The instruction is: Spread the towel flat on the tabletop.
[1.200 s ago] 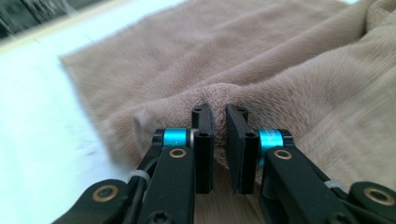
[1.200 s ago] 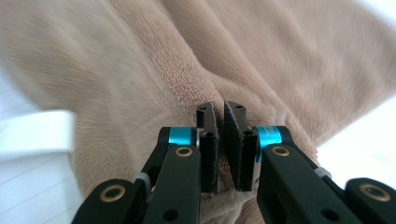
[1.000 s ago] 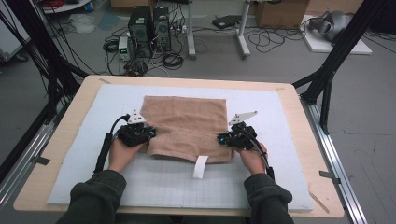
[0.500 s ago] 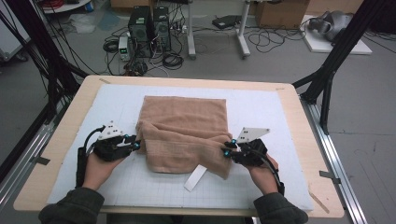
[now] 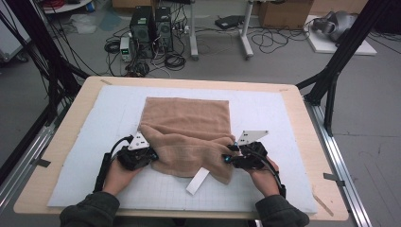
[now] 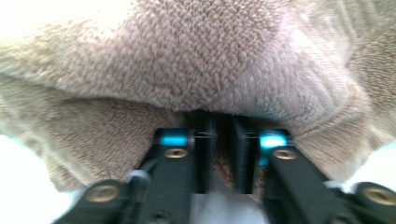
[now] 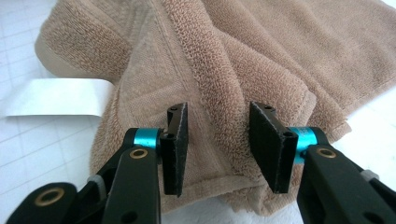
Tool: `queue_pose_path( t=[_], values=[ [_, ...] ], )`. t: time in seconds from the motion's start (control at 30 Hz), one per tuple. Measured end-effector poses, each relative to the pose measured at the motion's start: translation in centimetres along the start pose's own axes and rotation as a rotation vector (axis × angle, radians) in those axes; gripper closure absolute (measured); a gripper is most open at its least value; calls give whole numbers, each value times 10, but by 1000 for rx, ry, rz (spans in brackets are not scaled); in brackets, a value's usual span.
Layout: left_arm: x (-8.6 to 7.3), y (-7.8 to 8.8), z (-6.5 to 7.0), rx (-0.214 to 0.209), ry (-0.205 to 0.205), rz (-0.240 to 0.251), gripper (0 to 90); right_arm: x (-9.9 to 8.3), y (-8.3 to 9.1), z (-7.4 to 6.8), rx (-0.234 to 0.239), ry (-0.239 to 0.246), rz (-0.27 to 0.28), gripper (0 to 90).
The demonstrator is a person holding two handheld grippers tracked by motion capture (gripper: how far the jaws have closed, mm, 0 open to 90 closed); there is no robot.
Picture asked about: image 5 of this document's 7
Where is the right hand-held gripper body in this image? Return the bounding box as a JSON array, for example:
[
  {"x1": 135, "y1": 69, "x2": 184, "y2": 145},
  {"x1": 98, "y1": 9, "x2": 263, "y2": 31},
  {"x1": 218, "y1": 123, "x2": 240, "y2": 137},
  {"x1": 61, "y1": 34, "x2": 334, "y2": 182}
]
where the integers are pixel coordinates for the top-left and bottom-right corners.
[{"x1": 232, "y1": 130, "x2": 270, "y2": 171}]

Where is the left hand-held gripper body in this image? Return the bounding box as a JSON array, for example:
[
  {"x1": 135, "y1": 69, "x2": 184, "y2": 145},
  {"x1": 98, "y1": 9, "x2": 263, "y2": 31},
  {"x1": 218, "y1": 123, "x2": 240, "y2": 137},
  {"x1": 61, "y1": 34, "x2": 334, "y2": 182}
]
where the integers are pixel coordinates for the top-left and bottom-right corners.
[{"x1": 116, "y1": 131, "x2": 152, "y2": 171}]

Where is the tan terry towel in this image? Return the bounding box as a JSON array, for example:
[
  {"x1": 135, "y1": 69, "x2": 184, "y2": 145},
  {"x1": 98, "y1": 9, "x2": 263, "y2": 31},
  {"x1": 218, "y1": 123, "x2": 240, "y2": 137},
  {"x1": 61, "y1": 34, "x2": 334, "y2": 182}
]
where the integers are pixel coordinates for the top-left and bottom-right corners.
[{"x1": 137, "y1": 96, "x2": 236, "y2": 196}]

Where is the person's right hand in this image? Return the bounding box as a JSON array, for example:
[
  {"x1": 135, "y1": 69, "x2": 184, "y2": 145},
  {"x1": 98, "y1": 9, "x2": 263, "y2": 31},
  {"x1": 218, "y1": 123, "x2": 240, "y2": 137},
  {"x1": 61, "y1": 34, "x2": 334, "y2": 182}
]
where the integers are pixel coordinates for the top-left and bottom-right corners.
[{"x1": 249, "y1": 156, "x2": 281, "y2": 198}]

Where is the person's left hand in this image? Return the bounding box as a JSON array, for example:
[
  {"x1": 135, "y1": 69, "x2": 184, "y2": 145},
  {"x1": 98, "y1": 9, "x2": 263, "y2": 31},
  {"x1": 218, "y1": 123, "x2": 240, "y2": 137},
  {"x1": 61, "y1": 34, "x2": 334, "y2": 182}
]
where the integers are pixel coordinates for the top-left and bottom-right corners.
[{"x1": 102, "y1": 157, "x2": 143, "y2": 197}]

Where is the white grid mat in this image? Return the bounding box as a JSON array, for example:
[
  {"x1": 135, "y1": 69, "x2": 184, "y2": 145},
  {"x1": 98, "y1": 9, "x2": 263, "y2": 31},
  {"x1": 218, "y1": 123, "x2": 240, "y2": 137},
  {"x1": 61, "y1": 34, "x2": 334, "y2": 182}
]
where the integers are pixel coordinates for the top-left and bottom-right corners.
[{"x1": 46, "y1": 84, "x2": 318, "y2": 214}]

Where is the grey tape piece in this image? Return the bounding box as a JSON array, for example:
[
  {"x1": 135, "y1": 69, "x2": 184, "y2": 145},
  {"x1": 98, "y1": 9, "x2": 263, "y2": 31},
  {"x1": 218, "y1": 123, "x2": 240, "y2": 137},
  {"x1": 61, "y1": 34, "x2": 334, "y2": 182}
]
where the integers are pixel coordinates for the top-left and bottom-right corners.
[
  {"x1": 323, "y1": 172, "x2": 346, "y2": 187},
  {"x1": 31, "y1": 158, "x2": 51, "y2": 168}
]

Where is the thin wooden stick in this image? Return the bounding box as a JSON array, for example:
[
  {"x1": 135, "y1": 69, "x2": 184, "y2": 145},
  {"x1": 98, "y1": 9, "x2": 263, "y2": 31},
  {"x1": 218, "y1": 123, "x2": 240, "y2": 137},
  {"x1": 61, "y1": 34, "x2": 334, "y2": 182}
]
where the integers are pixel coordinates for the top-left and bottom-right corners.
[{"x1": 311, "y1": 193, "x2": 335, "y2": 217}]

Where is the white power supply unit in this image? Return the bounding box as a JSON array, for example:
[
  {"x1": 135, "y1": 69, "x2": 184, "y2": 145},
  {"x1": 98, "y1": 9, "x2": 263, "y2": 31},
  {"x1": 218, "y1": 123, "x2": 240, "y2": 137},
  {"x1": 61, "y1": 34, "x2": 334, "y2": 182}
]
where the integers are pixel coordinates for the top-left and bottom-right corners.
[{"x1": 119, "y1": 36, "x2": 132, "y2": 62}]

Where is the white stand leg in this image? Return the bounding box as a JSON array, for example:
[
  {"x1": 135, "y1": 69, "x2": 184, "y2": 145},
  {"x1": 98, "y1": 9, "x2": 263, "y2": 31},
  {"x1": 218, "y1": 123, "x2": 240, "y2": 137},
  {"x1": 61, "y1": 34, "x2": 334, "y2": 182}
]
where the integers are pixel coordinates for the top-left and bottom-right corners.
[
  {"x1": 239, "y1": 0, "x2": 254, "y2": 61},
  {"x1": 188, "y1": 0, "x2": 200, "y2": 61}
]

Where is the black flat device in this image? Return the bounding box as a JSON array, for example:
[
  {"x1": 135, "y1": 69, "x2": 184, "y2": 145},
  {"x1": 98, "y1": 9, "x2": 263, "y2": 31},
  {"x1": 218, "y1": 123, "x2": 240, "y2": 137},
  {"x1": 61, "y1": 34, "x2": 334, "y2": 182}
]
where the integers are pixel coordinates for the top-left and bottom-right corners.
[{"x1": 215, "y1": 14, "x2": 245, "y2": 30}]

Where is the black computer tower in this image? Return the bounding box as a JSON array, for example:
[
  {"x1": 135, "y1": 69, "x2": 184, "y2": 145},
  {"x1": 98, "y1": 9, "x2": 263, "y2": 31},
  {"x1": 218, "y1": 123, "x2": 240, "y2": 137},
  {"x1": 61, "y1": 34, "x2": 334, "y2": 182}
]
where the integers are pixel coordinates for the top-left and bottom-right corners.
[
  {"x1": 154, "y1": 7, "x2": 174, "y2": 53},
  {"x1": 130, "y1": 6, "x2": 155, "y2": 60}
]

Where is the large cardboard box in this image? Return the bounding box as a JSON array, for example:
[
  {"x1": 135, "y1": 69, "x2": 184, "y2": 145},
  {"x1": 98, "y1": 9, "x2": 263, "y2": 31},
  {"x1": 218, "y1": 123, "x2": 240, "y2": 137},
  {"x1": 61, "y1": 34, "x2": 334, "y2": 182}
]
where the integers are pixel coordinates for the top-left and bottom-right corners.
[{"x1": 258, "y1": 0, "x2": 315, "y2": 30}]

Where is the white floor board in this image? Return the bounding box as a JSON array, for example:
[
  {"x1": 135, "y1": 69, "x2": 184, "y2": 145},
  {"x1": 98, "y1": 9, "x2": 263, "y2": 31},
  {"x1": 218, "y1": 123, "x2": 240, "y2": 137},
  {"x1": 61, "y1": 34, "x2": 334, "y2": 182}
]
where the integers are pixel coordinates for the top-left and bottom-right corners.
[{"x1": 304, "y1": 14, "x2": 377, "y2": 56}]

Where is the grey headset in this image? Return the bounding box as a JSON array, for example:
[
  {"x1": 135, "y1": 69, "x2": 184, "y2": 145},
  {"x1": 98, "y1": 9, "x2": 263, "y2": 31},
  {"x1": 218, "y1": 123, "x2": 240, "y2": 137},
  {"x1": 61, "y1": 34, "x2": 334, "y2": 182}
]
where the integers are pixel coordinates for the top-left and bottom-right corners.
[{"x1": 311, "y1": 10, "x2": 358, "y2": 42}]

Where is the round white table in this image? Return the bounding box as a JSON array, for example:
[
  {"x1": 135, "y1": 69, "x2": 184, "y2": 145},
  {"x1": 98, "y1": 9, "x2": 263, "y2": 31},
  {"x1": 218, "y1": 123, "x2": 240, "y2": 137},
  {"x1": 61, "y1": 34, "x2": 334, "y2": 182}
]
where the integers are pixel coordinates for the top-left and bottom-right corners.
[{"x1": 42, "y1": 0, "x2": 93, "y2": 14}]

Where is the aluminium rail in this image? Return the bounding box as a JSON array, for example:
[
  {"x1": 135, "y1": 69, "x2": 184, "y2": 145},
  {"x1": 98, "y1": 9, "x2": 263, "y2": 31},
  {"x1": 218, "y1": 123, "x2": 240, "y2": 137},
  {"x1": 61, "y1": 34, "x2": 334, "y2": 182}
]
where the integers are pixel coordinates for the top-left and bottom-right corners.
[
  {"x1": 304, "y1": 97, "x2": 373, "y2": 227},
  {"x1": 0, "y1": 103, "x2": 69, "y2": 216}
]

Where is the coiled black cable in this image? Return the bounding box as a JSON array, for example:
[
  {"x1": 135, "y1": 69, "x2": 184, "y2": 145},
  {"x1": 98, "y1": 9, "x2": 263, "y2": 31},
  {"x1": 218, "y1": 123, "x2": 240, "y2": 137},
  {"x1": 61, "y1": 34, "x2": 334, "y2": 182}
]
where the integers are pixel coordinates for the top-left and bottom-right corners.
[
  {"x1": 164, "y1": 53, "x2": 187, "y2": 71},
  {"x1": 103, "y1": 39, "x2": 122, "y2": 55}
]

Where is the loose black floor cable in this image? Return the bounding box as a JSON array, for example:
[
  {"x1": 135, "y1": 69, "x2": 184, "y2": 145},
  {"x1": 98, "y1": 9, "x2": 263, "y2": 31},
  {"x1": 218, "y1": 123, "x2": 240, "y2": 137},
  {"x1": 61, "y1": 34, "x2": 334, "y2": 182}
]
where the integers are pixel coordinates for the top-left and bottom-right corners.
[{"x1": 250, "y1": 26, "x2": 311, "y2": 55}]

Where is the black frame post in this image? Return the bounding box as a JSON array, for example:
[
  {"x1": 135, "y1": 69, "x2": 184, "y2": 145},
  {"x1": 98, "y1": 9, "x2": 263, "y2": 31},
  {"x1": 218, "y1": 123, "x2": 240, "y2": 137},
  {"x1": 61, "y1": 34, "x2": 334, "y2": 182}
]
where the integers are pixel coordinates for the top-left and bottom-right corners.
[
  {"x1": 296, "y1": 0, "x2": 395, "y2": 137},
  {"x1": 6, "y1": 0, "x2": 91, "y2": 127}
]

